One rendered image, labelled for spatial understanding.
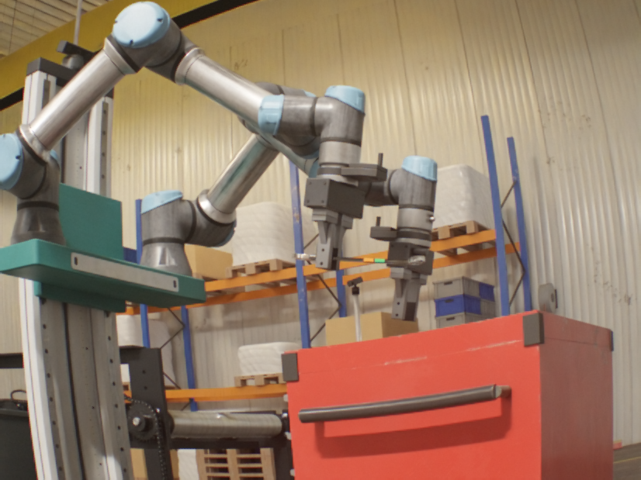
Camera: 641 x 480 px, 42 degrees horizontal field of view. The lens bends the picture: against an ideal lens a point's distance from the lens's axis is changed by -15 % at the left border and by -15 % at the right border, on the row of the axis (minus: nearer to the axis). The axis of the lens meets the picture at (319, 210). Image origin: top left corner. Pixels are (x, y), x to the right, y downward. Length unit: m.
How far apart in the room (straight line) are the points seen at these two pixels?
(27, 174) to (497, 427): 1.12
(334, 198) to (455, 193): 9.62
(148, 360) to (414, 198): 1.78
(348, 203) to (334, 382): 0.35
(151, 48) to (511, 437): 1.08
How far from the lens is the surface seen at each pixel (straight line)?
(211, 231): 2.50
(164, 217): 2.42
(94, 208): 2.39
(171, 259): 2.39
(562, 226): 12.27
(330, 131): 1.74
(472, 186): 11.37
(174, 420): 3.54
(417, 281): 1.97
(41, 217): 2.04
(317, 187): 1.69
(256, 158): 2.36
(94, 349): 2.40
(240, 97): 1.94
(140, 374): 3.53
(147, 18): 1.91
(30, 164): 1.96
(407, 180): 1.95
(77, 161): 2.50
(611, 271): 12.00
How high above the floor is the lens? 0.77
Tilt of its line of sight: 14 degrees up
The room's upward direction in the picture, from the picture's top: 4 degrees counter-clockwise
